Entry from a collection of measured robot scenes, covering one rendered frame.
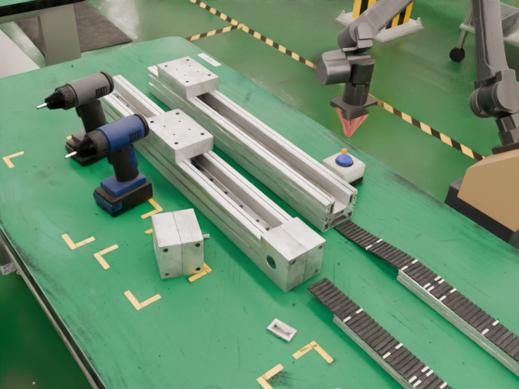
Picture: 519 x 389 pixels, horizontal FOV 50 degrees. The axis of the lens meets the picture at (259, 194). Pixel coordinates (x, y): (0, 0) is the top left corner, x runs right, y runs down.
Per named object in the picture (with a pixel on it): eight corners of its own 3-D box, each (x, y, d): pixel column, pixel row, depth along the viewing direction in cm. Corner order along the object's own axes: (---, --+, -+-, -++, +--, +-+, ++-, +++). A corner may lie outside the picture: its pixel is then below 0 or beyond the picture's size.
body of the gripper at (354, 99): (328, 106, 133) (332, 78, 128) (358, 96, 138) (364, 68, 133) (347, 118, 129) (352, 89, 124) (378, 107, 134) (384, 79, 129)
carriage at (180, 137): (213, 158, 141) (213, 135, 137) (175, 173, 136) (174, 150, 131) (179, 130, 151) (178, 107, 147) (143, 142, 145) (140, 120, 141)
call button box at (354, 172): (362, 183, 146) (366, 164, 142) (335, 196, 141) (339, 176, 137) (340, 168, 151) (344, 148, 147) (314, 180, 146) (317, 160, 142)
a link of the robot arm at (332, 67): (370, 21, 123) (351, 34, 132) (322, 25, 120) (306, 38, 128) (379, 74, 123) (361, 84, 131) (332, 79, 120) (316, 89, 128)
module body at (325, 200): (351, 217, 135) (357, 189, 130) (322, 232, 130) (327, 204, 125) (176, 84, 183) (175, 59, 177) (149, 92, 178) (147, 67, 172)
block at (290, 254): (328, 268, 122) (334, 235, 116) (284, 292, 115) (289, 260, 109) (300, 244, 127) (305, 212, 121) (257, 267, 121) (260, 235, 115)
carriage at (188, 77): (218, 97, 166) (218, 76, 162) (186, 107, 160) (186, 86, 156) (188, 76, 175) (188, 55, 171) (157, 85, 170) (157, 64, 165)
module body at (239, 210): (293, 248, 126) (296, 220, 120) (257, 267, 121) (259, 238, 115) (123, 99, 173) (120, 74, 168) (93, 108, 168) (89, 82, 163)
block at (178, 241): (215, 270, 119) (215, 237, 113) (161, 280, 116) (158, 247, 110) (204, 238, 127) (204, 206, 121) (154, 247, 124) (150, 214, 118)
